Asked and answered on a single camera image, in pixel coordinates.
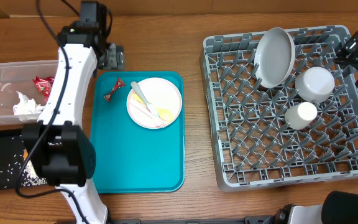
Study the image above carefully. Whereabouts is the small red candy wrapper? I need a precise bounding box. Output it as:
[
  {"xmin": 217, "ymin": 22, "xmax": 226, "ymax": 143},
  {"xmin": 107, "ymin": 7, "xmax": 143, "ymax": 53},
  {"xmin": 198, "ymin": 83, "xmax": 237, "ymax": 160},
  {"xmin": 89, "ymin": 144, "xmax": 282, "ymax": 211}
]
[{"xmin": 104, "ymin": 77, "xmax": 126, "ymax": 102}]

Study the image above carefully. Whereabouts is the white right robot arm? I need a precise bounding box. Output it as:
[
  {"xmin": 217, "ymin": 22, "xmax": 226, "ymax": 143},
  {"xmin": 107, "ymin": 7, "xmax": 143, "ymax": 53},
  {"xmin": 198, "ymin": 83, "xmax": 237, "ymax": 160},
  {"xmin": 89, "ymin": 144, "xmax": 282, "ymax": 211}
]
[{"xmin": 265, "ymin": 31, "xmax": 358, "ymax": 224}]

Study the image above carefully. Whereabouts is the grey shallow bowl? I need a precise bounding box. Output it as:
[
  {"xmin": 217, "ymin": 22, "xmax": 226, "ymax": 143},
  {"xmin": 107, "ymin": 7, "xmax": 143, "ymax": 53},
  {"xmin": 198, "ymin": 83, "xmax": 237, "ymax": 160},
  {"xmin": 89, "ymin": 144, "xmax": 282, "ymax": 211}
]
[{"xmin": 254, "ymin": 27, "xmax": 295, "ymax": 88}]

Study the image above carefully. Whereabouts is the white napkin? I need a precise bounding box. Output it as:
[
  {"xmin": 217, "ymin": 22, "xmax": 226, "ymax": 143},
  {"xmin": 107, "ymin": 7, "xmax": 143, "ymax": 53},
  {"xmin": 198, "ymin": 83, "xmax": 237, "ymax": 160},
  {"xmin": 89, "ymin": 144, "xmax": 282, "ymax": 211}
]
[{"xmin": 12, "ymin": 91, "xmax": 45, "ymax": 115}]

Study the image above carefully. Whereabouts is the pink round plate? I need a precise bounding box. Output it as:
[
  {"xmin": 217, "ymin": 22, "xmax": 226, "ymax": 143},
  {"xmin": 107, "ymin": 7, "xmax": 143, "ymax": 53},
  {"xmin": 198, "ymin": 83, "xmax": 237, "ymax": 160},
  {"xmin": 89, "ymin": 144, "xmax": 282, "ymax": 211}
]
[{"xmin": 126, "ymin": 77, "xmax": 184, "ymax": 127}]

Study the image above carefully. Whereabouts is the teal plastic serving tray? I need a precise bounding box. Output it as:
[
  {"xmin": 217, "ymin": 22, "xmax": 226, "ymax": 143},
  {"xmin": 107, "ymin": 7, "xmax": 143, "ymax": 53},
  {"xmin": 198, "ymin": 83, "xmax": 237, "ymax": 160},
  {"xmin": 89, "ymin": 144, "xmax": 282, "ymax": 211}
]
[{"xmin": 90, "ymin": 71, "xmax": 185, "ymax": 194}]

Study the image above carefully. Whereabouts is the white deep bowl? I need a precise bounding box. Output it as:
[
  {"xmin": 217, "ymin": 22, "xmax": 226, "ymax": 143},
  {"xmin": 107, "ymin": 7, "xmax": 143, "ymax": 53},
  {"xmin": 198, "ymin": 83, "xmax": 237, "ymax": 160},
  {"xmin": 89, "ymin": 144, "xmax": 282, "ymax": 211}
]
[{"xmin": 295, "ymin": 67, "xmax": 335, "ymax": 103}]

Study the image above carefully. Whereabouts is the grey plastic dishwasher rack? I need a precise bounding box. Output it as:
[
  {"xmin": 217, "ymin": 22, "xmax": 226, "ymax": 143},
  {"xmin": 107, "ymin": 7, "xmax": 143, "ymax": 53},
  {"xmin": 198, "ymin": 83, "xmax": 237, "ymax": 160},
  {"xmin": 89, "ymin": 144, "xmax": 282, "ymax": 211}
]
[{"xmin": 200, "ymin": 25, "xmax": 358, "ymax": 192}]

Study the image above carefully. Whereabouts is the white rice pile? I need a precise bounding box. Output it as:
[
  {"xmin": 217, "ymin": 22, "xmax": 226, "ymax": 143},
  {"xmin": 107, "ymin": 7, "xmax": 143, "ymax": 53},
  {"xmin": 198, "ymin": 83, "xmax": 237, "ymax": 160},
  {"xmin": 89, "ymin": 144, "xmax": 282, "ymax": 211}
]
[{"xmin": 0, "ymin": 155, "xmax": 48, "ymax": 187}]

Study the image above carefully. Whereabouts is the yellow plastic spoon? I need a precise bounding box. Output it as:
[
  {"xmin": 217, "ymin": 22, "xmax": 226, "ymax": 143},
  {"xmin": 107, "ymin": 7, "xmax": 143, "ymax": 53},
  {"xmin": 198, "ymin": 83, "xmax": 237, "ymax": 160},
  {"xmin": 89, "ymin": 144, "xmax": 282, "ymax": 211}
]
[{"xmin": 132, "ymin": 93, "xmax": 173, "ymax": 121}]

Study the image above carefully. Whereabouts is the orange food cube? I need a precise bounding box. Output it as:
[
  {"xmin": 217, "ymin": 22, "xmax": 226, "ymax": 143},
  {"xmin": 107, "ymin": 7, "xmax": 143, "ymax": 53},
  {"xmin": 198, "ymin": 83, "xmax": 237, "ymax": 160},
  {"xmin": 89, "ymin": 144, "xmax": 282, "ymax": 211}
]
[{"xmin": 23, "ymin": 149, "xmax": 28, "ymax": 160}]

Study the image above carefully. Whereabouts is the large red snack wrapper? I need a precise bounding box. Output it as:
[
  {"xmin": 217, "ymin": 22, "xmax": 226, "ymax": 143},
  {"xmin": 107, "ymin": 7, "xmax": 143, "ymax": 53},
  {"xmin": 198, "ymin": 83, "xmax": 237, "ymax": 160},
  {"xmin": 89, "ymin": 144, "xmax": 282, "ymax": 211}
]
[{"xmin": 32, "ymin": 76, "xmax": 54, "ymax": 102}]

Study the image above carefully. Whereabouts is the pink plastic fork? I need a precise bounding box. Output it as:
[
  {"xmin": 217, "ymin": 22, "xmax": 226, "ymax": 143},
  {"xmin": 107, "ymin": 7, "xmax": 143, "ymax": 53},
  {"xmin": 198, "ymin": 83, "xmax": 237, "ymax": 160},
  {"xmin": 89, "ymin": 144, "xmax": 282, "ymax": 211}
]
[{"xmin": 127, "ymin": 100, "xmax": 168, "ymax": 129}]

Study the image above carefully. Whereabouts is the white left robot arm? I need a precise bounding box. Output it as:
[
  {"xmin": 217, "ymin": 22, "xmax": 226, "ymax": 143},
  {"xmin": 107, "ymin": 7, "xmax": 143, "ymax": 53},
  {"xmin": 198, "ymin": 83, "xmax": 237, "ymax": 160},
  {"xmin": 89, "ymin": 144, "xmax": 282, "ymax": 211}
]
[{"xmin": 22, "ymin": 1, "xmax": 124, "ymax": 223}]

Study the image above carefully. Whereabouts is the clear plastic waste bin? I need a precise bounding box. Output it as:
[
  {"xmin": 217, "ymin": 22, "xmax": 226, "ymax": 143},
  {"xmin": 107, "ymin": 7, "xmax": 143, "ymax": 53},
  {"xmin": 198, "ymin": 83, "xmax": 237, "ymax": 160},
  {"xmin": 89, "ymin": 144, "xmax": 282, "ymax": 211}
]
[{"xmin": 0, "ymin": 60, "xmax": 58, "ymax": 125}]

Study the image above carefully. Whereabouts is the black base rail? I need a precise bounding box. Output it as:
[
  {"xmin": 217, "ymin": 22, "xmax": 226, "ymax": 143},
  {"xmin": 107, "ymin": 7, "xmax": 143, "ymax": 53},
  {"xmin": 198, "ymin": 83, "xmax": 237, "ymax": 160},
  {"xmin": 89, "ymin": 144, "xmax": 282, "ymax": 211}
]
[{"xmin": 110, "ymin": 215, "xmax": 282, "ymax": 224}]

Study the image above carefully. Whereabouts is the white paper cup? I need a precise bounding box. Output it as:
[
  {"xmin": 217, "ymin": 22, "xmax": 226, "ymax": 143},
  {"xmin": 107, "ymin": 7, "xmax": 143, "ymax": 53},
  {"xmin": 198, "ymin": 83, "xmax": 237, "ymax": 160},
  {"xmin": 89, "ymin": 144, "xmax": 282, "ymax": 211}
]
[{"xmin": 285, "ymin": 102, "xmax": 318, "ymax": 130}]

